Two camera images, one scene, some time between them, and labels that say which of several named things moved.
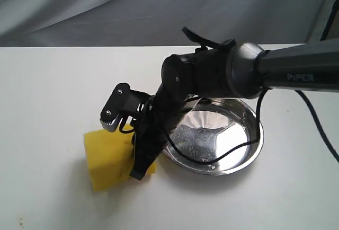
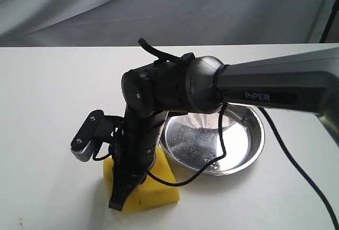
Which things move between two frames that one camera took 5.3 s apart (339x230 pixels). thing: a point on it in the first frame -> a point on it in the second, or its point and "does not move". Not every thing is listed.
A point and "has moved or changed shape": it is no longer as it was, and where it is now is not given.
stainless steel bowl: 218,136 does not move
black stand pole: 335,8 does not move
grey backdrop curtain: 151,10 does not move
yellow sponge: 109,157 has moved or changed shape
